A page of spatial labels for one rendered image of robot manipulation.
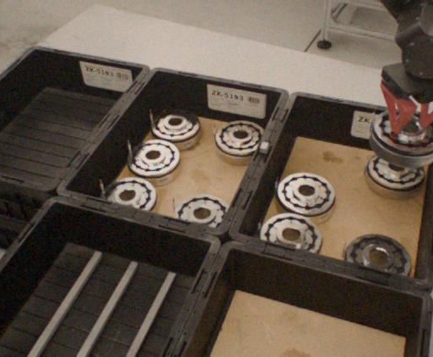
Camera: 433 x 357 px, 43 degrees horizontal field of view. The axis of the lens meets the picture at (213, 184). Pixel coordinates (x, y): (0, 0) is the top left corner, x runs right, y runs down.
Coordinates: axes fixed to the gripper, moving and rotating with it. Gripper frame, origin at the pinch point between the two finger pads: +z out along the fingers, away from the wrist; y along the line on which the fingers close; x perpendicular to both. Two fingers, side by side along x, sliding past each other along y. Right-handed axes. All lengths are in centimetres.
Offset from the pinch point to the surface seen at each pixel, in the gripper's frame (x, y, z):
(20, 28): 260, -66, 113
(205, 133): 33.5, -21.9, 22.6
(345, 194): 7.3, -3.1, 21.6
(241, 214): 1.0, -26.2, 11.6
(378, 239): -6.0, -4.8, 18.4
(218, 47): 86, -2, 37
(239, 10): 232, 60, 111
